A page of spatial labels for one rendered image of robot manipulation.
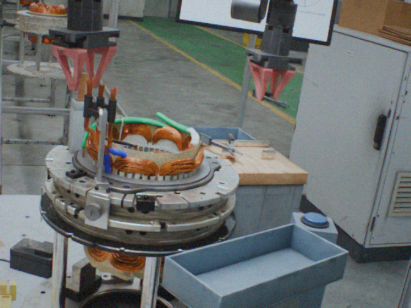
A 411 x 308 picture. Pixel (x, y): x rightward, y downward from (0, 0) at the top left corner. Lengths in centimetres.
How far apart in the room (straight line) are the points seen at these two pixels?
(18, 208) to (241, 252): 83
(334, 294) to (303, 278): 221
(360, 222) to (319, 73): 99
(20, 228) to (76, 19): 66
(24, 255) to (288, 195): 55
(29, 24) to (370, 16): 193
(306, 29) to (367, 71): 138
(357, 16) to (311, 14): 176
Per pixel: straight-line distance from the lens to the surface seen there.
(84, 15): 95
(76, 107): 99
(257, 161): 119
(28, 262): 126
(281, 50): 118
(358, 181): 334
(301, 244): 92
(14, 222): 150
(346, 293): 305
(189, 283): 74
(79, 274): 112
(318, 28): 198
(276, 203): 117
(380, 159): 318
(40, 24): 308
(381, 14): 358
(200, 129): 139
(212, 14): 200
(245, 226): 116
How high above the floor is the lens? 142
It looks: 17 degrees down
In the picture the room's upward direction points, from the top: 8 degrees clockwise
